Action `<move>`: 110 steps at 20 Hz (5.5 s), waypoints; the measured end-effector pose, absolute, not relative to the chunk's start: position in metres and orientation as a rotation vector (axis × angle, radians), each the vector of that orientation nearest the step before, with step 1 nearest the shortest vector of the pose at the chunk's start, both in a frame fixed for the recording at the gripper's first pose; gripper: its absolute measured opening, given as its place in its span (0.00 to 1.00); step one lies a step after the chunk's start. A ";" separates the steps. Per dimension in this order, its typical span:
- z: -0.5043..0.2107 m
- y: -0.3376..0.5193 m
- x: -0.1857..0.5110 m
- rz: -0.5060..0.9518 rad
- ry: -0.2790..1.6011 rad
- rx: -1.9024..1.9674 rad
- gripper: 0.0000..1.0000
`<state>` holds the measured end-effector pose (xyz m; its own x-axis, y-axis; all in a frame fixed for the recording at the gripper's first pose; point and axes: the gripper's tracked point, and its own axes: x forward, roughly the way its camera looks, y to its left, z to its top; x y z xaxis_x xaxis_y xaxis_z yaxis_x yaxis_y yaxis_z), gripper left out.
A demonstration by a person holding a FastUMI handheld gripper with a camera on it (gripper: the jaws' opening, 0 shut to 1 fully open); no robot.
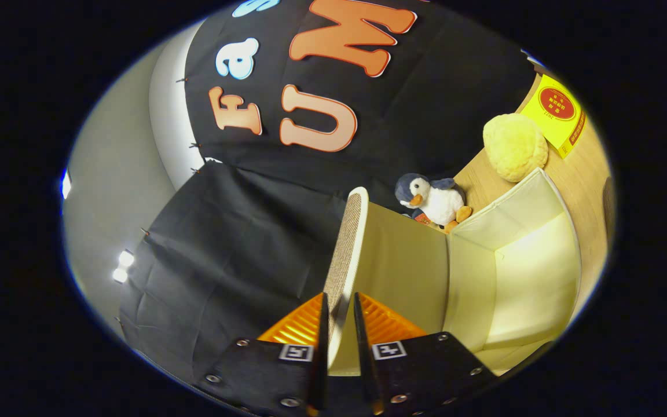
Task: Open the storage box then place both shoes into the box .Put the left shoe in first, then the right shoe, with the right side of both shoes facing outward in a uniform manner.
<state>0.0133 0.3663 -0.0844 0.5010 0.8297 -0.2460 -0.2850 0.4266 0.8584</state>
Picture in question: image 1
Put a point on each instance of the penguin plush toy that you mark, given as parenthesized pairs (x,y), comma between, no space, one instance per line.
(438,200)

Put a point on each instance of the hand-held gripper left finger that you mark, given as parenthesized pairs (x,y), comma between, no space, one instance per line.
(323,359)

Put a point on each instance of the ceiling light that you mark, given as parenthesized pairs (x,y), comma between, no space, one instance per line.
(127,258)
(119,275)
(66,184)

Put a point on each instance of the black backdrop cloth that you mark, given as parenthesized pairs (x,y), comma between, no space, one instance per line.
(241,243)

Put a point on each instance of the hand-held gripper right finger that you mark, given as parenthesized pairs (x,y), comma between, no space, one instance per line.
(365,353)

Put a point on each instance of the yellow round plush cushion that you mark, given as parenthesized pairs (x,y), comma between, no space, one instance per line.
(516,145)

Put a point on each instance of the yellow book with red circle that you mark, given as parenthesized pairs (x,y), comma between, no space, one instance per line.
(556,110)

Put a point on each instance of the beige fabric storage box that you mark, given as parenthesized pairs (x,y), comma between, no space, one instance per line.
(530,278)

